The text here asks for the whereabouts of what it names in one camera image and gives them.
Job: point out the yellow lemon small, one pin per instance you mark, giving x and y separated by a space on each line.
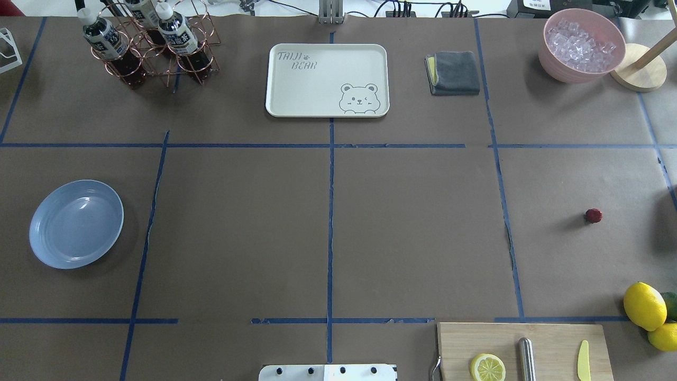
663 338

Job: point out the yellow plastic knife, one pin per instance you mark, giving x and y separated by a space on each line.
583 362

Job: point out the tea bottle middle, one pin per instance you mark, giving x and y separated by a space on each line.
145 15

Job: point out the red strawberry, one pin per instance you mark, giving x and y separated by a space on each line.
593 216

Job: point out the pink bowl with ice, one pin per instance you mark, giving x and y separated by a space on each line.
580 45

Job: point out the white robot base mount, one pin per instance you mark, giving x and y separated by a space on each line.
329 372

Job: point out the tea bottle front left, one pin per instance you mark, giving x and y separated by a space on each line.
112 48

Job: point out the yellow lemon large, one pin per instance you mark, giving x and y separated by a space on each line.
645 306

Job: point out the copper wire bottle rack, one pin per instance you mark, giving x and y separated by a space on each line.
160 62

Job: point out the white wire cup rack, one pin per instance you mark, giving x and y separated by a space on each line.
10 55

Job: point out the steel knife handle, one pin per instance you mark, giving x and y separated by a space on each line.
527 359

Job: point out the wooden cutting board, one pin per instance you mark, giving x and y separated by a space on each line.
556 348

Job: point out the tea bottle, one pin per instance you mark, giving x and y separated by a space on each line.
112 48
179 36
145 15

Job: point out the wooden paper towel stand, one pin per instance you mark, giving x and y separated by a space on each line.
642 69

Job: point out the half lemon slice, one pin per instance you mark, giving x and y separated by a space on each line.
486 366

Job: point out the blue plastic plate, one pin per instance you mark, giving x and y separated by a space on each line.
76 224

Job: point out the cream bear tray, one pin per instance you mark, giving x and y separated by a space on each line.
318 80

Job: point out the tea bottle right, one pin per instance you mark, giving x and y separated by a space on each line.
179 36

